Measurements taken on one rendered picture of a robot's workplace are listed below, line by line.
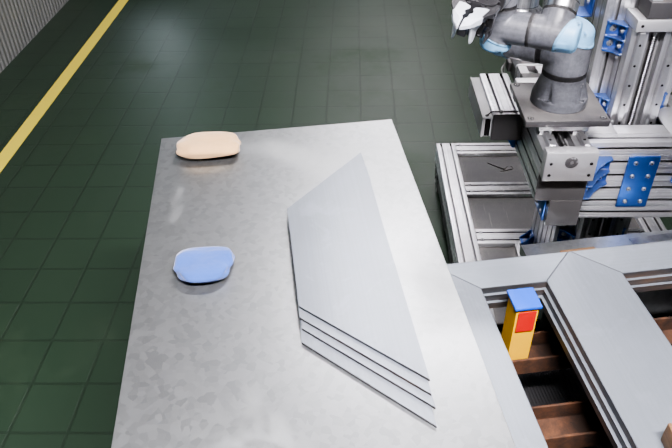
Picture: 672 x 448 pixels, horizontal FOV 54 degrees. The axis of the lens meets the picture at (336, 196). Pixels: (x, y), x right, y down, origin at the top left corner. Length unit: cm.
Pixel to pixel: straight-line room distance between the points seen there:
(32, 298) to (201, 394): 195
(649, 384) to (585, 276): 30
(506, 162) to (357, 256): 195
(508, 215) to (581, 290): 129
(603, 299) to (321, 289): 67
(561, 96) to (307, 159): 71
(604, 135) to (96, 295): 203
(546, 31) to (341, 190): 57
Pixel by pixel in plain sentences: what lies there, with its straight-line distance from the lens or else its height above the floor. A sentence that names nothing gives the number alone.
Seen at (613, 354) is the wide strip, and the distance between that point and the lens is 149.
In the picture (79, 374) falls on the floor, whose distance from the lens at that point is 267.
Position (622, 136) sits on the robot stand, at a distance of 203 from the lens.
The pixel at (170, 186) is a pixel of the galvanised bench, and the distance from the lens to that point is 158.
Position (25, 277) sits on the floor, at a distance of 315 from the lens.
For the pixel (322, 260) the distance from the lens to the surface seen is 129.
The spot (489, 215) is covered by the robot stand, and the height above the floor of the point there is 21.
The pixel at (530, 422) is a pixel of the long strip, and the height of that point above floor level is 87.
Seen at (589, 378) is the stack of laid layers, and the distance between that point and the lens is 147.
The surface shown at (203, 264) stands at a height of 108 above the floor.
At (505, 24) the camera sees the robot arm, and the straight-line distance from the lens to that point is 158.
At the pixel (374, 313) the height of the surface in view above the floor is 107.
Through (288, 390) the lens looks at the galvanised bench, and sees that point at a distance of 112.
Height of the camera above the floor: 194
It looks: 37 degrees down
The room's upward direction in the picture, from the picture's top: 2 degrees counter-clockwise
